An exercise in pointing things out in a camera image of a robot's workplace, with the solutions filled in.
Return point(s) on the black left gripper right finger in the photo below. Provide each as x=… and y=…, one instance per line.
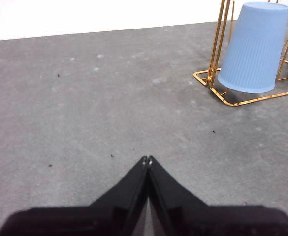
x=207, y=221

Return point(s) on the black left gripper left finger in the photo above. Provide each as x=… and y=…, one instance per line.
x=97, y=221

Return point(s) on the blue ribbed plastic cup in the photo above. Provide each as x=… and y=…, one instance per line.
x=254, y=49

